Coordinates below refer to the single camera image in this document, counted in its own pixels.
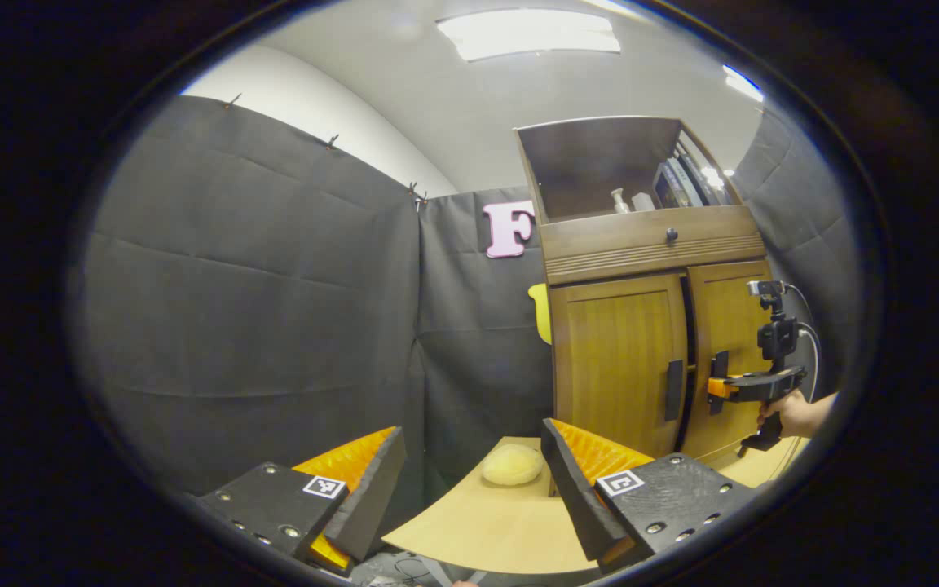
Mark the large ceiling light panel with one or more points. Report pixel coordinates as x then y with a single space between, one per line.
528 34

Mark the black backdrop cloth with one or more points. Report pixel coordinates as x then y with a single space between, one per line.
257 310

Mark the wooden shoe cabinet door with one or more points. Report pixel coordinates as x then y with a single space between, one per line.
730 326
616 367

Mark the wooden drawer with black knob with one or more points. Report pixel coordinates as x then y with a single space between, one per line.
624 240

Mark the yellow round sponge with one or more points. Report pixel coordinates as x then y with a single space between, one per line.
512 465

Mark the white pump bottle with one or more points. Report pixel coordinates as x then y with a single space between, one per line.
619 201

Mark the dark grey book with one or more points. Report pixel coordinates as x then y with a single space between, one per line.
704 181

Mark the dark blue book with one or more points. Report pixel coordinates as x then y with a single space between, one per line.
667 187

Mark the small ceiling light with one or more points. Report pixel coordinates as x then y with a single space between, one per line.
742 83

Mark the light grey book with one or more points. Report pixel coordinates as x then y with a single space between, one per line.
688 184

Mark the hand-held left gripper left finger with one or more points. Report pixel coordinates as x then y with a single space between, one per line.
372 489

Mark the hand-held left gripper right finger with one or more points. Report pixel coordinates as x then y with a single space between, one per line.
571 489

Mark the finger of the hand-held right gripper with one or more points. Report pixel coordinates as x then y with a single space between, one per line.
722 388

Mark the small white box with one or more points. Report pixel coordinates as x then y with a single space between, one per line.
642 202

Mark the wooden double-door shoe cabinet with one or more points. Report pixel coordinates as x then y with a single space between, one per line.
641 244

